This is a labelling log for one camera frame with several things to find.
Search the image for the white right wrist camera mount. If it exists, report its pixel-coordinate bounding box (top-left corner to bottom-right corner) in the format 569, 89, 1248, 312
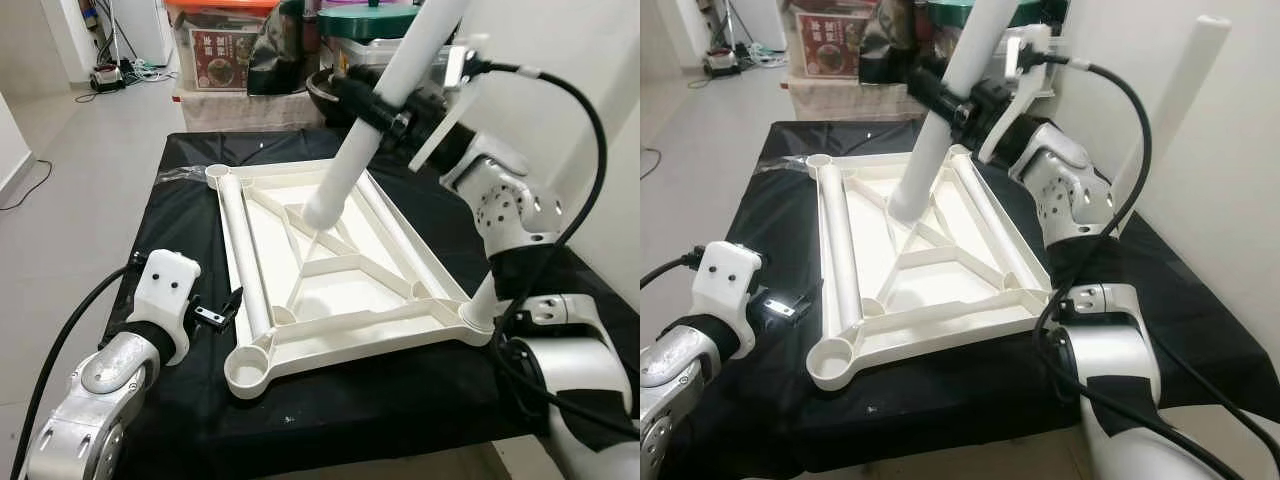
408, 33, 493, 173
975, 25, 1069, 166

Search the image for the white appliance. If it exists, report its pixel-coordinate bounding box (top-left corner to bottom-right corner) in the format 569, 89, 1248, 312
108, 0, 176, 66

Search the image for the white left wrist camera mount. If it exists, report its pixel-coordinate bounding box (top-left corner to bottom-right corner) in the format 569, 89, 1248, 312
697, 240, 768, 336
132, 250, 204, 346

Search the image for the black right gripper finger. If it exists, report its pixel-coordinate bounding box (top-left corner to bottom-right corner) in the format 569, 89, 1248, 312
905, 72, 951, 113
350, 108, 413, 139
920, 100, 976, 129
335, 75, 386, 119

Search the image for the dark plastic bag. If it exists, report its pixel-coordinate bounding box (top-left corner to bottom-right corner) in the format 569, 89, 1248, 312
248, 0, 321, 98
860, 0, 931, 86

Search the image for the black tablecloth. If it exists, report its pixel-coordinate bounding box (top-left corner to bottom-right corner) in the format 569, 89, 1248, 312
690, 118, 1280, 480
118, 128, 640, 480

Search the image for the white plastic children table top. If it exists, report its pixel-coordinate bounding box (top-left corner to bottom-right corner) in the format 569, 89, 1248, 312
205, 158, 501, 401
805, 145, 1103, 393

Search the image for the black wok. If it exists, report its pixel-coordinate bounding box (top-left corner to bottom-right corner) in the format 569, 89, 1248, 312
305, 70, 351, 126

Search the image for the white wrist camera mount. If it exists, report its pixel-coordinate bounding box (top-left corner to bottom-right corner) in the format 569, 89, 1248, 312
408, 33, 493, 173
697, 240, 768, 336
132, 250, 204, 346
975, 25, 1069, 166

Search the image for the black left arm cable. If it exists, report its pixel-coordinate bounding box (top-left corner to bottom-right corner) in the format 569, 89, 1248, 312
640, 250, 706, 291
8, 262, 141, 480

